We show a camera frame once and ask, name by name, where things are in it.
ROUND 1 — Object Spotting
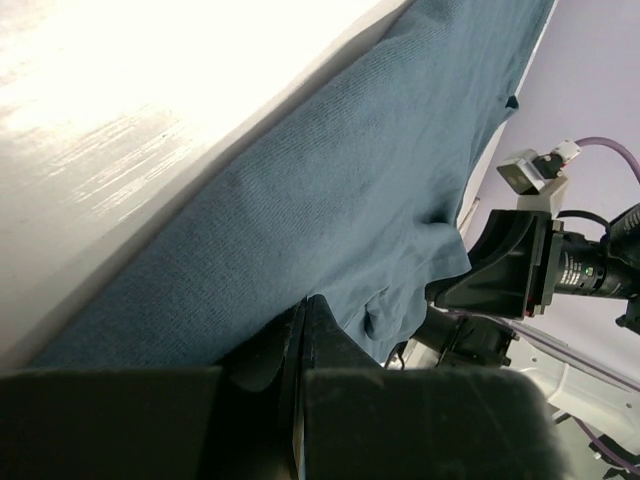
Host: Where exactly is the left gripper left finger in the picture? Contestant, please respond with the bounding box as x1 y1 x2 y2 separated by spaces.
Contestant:
1 305 305 479

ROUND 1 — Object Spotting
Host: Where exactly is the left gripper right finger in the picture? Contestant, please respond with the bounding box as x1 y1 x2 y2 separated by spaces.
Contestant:
302 295 570 479

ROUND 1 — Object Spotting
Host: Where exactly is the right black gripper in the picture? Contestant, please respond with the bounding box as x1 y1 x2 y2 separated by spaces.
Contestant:
425 205 639 333

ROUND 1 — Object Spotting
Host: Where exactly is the blue t-shirt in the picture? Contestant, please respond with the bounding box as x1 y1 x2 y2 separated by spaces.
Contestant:
32 1 553 369

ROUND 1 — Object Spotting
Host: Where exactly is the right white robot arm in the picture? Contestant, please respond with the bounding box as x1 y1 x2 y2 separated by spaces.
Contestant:
398 207 639 479

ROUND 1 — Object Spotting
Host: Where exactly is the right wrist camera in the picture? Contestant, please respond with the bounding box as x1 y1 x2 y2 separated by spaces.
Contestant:
496 140 581 218

